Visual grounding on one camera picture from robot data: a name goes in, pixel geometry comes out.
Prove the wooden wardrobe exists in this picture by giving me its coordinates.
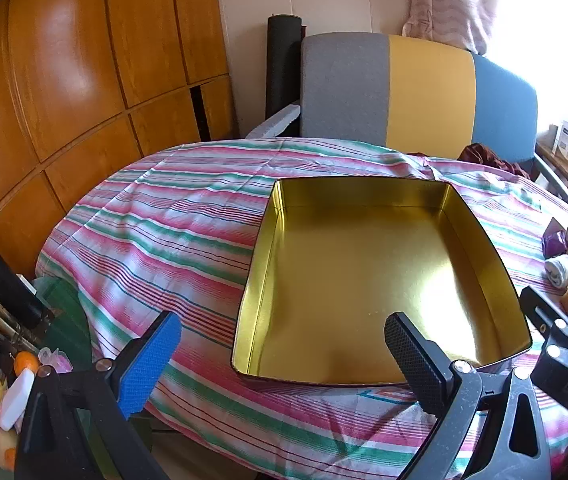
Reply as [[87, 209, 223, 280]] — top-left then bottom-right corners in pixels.
[[0, 0, 237, 341]]

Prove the orange fruit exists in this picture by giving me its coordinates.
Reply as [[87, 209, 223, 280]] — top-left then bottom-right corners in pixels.
[[15, 351, 40, 373]]

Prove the purple snack packet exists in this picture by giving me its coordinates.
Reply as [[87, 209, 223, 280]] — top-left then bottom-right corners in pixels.
[[542, 228, 568, 257]]

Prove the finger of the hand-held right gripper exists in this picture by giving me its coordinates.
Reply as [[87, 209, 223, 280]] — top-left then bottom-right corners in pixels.
[[520, 285, 568, 422]]

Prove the pink patterned curtain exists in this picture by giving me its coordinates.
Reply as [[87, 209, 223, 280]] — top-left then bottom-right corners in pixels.
[[410, 0, 497, 55]]

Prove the striped pink green tablecloth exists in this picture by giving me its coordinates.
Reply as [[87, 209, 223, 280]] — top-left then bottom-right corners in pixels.
[[36, 137, 568, 480]]

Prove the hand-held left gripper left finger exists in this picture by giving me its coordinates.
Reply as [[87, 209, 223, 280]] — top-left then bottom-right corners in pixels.
[[14, 310, 182, 480]]

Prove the white cloth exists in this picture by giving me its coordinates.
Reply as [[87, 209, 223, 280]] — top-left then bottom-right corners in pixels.
[[544, 255, 568, 289]]

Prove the white plastic bottle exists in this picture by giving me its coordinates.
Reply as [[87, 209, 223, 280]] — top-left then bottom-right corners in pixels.
[[0, 367, 40, 433]]

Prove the grey yellow blue chair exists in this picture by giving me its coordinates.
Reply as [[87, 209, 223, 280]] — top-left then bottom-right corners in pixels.
[[300, 32, 568, 208]]

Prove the maroon cloth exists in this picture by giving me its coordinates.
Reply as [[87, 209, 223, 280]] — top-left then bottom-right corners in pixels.
[[458, 143, 532, 178]]

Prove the white foam piece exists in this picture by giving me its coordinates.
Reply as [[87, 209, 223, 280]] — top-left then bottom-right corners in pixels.
[[246, 104, 302, 138]]

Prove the black rolled mat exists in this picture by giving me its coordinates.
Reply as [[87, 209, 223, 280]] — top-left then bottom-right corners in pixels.
[[265, 14, 303, 138]]

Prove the gold metal tin box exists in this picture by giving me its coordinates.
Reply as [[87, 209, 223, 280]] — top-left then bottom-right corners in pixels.
[[229, 176, 533, 388]]

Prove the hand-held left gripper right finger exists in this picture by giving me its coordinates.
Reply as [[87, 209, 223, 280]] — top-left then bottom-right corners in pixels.
[[385, 311, 552, 480]]

